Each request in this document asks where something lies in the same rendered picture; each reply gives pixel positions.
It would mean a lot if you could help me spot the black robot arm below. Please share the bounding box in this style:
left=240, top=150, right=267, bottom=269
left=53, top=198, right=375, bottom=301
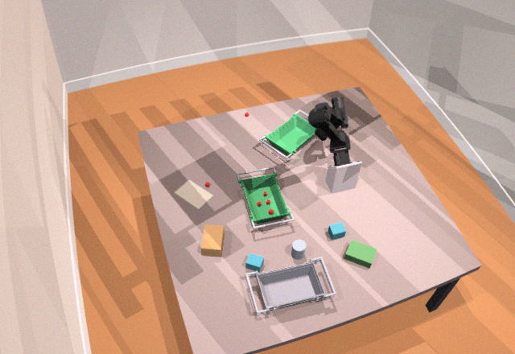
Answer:
left=307, top=97, right=351, bottom=167

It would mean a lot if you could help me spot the small light blue block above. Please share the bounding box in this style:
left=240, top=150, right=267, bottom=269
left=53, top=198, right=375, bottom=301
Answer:
left=328, top=222, right=346, bottom=240
left=245, top=253, right=264, bottom=273

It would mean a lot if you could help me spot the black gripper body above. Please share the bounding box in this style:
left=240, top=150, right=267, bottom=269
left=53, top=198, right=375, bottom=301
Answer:
left=315, top=125, right=339, bottom=141

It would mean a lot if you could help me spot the green plastic tray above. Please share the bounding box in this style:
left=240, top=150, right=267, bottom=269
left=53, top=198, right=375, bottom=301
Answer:
left=237, top=172, right=292, bottom=224

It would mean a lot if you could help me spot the grey cylinder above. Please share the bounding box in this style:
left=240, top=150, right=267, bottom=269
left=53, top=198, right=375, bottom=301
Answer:
left=291, top=240, right=307, bottom=260

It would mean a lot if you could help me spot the green rectangular block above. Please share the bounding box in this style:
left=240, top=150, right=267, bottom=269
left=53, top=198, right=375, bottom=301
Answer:
left=344, top=240, right=377, bottom=269

